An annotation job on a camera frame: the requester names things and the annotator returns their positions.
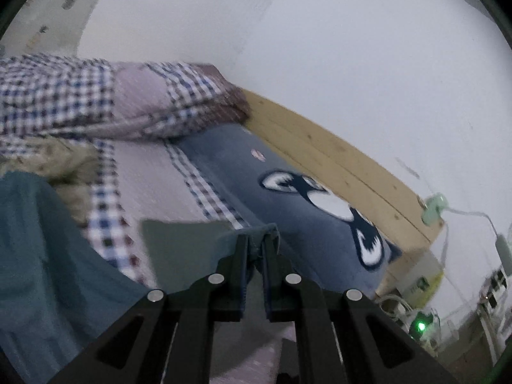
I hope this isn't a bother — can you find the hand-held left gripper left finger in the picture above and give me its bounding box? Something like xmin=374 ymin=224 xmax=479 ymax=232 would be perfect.
xmin=48 ymin=234 xmax=251 ymax=384

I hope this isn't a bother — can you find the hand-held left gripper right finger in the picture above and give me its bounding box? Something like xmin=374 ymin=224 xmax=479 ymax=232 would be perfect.
xmin=260 ymin=234 xmax=460 ymax=384

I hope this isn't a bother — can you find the teal sweatshirt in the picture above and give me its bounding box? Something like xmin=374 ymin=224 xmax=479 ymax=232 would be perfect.
xmin=0 ymin=170 xmax=281 ymax=384

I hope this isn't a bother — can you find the blue cartoon face pillow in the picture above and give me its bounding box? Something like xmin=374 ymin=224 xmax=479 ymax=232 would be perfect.
xmin=175 ymin=123 xmax=403 ymax=301

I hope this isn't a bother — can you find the wooden headboard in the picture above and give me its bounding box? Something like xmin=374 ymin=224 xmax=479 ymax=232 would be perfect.
xmin=239 ymin=88 xmax=447 ymax=301

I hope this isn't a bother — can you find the white and yellow box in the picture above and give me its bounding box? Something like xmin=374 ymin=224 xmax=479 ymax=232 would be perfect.
xmin=393 ymin=248 xmax=445 ymax=310

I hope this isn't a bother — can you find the white power strip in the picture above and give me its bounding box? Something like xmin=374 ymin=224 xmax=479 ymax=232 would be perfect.
xmin=407 ymin=308 xmax=441 ymax=345

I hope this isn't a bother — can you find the green clip lamp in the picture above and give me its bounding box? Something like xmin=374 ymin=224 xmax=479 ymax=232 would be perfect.
xmin=420 ymin=192 xmax=512 ymax=277

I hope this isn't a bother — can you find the khaki garment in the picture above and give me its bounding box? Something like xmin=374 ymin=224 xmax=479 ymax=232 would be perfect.
xmin=0 ymin=135 xmax=101 ymax=225

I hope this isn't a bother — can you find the white shelf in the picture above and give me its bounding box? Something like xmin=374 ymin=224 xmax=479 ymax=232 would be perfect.
xmin=475 ymin=265 xmax=511 ymax=365

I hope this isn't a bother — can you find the checked quilt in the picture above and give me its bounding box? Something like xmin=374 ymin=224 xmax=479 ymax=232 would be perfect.
xmin=0 ymin=53 xmax=251 ymax=149

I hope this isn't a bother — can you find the fruit print curtain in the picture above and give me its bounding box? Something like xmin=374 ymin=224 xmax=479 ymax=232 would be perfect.
xmin=0 ymin=0 xmax=117 ymax=51

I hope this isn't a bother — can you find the white cable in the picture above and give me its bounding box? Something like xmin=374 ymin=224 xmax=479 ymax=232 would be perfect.
xmin=378 ymin=293 xmax=414 ymax=323

